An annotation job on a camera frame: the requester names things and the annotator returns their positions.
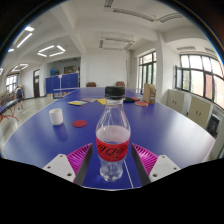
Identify ceiling lights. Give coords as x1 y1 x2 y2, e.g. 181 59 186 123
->
6 25 67 73

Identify brown cardboard box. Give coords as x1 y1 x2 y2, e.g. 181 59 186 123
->
142 83 157 105

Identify large dark-framed window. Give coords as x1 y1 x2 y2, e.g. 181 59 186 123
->
174 53 224 109

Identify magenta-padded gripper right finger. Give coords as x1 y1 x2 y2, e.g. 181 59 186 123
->
131 143 182 187

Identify grey-brown notebook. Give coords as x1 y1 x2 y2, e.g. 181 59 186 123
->
80 97 98 103

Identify blue table with red legs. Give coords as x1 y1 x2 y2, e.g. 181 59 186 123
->
0 99 19 124

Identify light-framed window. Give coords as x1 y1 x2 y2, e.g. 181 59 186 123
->
4 73 19 94

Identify white cup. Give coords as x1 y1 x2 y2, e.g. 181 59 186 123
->
48 107 64 126

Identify yellow and blue booklet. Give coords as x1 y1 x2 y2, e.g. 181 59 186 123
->
67 100 88 107

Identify blue partition boards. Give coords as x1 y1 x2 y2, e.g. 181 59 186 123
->
45 72 80 95

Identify white cabinets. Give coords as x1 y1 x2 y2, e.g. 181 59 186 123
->
165 88 214 129

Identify tall dark-framed window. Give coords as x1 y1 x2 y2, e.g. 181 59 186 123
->
138 50 158 92

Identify clear bottle with red label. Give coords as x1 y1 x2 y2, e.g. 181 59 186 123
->
95 85 132 183

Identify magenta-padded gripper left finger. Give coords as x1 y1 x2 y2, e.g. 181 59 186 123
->
42 143 94 187

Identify flat round red coaster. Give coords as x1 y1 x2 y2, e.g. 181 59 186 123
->
72 119 88 129

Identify person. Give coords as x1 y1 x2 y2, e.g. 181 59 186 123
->
14 85 25 111

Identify ceiling air conditioner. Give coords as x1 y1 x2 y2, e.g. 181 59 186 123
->
98 35 136 52

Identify dark door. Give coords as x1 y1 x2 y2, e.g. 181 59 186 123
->
32 68 41 99

